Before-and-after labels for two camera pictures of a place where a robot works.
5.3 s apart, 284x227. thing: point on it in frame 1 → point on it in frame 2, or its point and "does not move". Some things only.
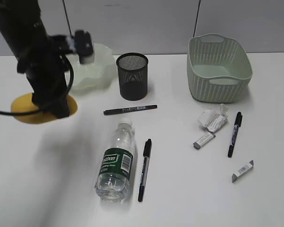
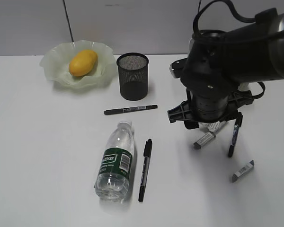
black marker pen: [237, 124] does not move
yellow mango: [24, 102] → [83, 63]
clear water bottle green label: [113, 182] does not move
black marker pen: [146, 158] does not move
